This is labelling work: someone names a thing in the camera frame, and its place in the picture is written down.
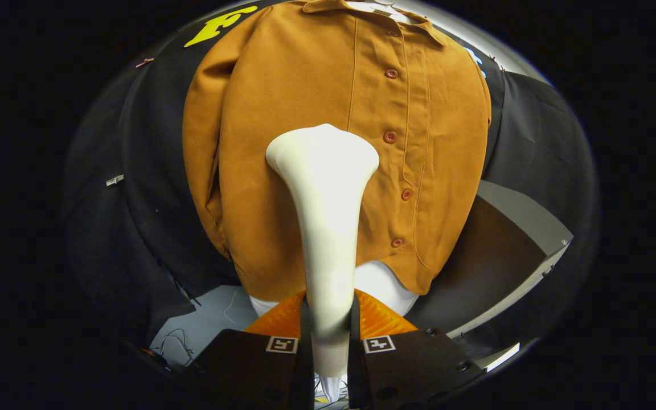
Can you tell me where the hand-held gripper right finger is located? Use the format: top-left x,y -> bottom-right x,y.
348,289 -> 485,410

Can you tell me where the white mannequin torso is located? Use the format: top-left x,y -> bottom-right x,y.
248,0 -> 420,317

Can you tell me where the brown button shirt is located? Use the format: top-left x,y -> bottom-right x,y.
183,0 -> 492,302

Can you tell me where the white garment steamer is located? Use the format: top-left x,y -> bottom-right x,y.
265,123 -> 380,402

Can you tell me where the black backdrop cloth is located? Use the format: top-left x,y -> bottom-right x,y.
60,0 -> 600,342

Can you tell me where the grey cabinet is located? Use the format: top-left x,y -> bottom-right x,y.
405,180 -> 573,371

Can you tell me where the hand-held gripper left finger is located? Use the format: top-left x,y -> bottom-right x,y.
191,289 -> 315,410

